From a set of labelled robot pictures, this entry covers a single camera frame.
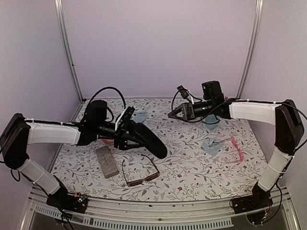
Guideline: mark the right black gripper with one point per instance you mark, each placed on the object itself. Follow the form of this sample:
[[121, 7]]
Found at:
[[188, 115]]

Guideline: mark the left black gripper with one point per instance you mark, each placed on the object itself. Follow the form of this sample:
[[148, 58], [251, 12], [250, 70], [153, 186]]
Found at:
[[119, 135]]

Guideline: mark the black glasses case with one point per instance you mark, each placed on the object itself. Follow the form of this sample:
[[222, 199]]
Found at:
[[151, 141]]

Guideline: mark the blue cleaning cloth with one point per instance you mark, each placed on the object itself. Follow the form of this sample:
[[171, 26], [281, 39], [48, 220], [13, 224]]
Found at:
[[211, 146]]

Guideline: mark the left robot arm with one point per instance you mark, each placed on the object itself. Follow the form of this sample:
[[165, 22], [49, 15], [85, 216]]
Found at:
[[21, 133]]

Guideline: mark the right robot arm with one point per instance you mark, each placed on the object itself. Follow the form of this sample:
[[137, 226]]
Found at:
[[284, 116]]

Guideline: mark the brown sunglasses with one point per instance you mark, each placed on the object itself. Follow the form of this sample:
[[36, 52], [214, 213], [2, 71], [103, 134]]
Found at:
[[140, 181]]

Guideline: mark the pink sunglasses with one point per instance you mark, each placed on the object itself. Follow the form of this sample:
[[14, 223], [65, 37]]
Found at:
[[229, 152]]

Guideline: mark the red patterned bowl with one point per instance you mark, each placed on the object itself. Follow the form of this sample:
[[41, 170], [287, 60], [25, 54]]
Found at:
[[107, 141]]

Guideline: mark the grey glasses case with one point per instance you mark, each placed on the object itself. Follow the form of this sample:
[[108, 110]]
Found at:
[[106, 161]]

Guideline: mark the light blue mug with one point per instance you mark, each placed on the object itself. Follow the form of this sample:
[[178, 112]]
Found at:
[[211, 122]]

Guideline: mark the floral tablecloth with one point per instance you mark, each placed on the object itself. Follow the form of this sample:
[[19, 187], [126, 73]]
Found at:
[[186, 174]]

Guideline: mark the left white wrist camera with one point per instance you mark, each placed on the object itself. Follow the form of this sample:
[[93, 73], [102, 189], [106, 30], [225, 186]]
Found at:
[[124, 117]]

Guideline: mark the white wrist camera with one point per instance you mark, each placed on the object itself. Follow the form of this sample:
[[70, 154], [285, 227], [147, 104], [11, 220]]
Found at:
[[124, 117], [185, 94]]

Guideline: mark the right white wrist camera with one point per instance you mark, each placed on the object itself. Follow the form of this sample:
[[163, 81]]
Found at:
[[185, 94]]

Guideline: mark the front aluminium rail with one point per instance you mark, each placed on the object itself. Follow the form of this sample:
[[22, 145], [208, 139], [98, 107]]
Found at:
[[107, 214]]

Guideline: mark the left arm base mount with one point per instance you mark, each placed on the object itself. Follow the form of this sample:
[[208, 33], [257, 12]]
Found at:
[[71, 202]]

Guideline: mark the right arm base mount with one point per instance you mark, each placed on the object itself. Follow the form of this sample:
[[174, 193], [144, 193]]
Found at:
[[256, 209]]

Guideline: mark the right aluminium frame post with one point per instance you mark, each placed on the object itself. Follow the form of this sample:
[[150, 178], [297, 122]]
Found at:
[[251, 47]]

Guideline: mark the aluminium frame post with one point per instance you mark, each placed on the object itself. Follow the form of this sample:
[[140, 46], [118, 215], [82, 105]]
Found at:
[[251, 47], [67, 49]]

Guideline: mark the left aluminium frame post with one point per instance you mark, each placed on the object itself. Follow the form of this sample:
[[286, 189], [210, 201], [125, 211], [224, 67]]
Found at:
[[67, 49]]

